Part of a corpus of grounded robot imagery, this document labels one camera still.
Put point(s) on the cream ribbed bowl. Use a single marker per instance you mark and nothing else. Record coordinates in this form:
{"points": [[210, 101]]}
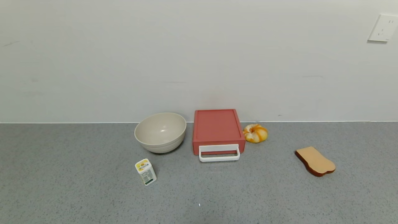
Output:
{"points": [[160, 132]]}

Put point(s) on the orange swirl bread bun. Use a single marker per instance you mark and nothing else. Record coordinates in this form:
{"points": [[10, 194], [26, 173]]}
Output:
{"points": [[255, 133]]}

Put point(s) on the small white yellow-label bottle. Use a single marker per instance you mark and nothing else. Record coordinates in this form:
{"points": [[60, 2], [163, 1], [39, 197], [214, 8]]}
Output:
{"points": [[146, 173]]}

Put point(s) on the toast bread slice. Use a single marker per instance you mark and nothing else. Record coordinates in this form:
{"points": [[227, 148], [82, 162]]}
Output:
{"points": [[314, 160]]}

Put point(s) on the white wall socket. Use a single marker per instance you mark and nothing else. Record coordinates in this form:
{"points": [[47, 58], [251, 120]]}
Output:
{"points": [[383, 28]]}

